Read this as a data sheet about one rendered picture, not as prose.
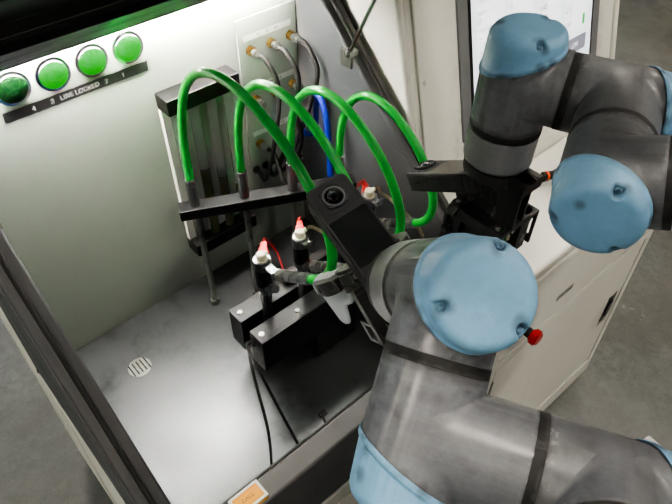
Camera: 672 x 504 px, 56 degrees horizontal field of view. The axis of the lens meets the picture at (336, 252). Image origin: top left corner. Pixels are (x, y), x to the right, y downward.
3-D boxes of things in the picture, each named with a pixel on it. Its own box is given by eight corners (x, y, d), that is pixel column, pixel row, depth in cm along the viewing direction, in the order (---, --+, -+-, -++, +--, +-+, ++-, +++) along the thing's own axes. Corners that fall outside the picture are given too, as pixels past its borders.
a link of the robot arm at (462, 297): (411, 351, 38) (448, 213, 38) (365, 330, 48) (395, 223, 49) (528, 383, 39) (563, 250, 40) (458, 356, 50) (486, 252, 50)
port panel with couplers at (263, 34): (260, 174, 129) (245, 27, 107) (250, 166, 130) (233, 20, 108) (310, 148, 135) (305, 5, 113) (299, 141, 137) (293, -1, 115)
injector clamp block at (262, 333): (268, 393, 118) (262, 343, 107) (237, 359, 123) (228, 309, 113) (397, 300, 134) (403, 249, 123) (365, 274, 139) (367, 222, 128)
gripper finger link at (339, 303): (319, 332, 73) (359, 327, 65) (293, 288, 72) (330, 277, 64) (340, 318, 74) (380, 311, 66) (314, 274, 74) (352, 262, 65)
